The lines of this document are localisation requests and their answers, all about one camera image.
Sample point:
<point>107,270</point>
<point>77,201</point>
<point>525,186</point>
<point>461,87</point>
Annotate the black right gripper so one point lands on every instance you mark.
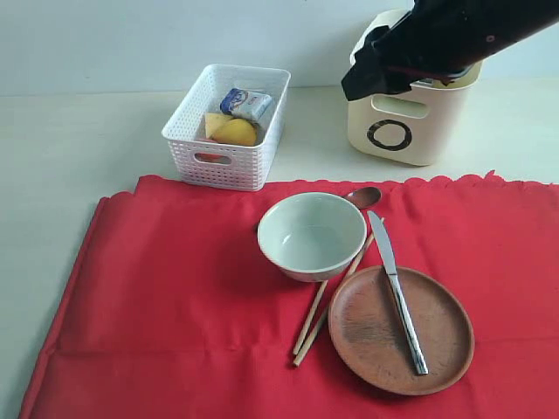
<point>440,39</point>

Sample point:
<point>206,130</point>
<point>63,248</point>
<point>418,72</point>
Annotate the brown wooden spoon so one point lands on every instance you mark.
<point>364,198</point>

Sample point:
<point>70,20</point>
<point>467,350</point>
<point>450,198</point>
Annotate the white blue milk carton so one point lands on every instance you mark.
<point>245,104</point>

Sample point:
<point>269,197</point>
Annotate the yellow lemon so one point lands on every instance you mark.
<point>236,132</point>

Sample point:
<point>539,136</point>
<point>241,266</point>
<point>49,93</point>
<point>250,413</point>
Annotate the wooden chopstick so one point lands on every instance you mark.
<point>317,298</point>
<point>309,340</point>

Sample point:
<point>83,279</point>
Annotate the yellow cheese wedge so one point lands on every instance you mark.
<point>213,121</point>

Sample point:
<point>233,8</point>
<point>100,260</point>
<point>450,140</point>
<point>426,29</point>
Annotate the white ceramic bowl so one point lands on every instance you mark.
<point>312,236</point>

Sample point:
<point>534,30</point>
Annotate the silver table knife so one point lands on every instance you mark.
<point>387,255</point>

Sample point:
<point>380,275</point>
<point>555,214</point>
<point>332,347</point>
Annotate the red sausage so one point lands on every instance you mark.
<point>211,158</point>

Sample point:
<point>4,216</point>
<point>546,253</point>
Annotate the brown wooden plate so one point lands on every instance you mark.
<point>368,335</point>

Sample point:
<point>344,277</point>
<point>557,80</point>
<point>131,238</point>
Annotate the stainless steel cup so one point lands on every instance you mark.
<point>430,83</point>

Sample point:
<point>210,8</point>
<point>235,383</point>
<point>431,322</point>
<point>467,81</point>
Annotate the cream plastic bin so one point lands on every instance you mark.
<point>413,127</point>

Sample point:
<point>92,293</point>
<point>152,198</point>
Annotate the white woven plastic basket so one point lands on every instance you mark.
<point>249,167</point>

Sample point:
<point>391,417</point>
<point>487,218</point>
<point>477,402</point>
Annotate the red table cloth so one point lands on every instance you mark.
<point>171,310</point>

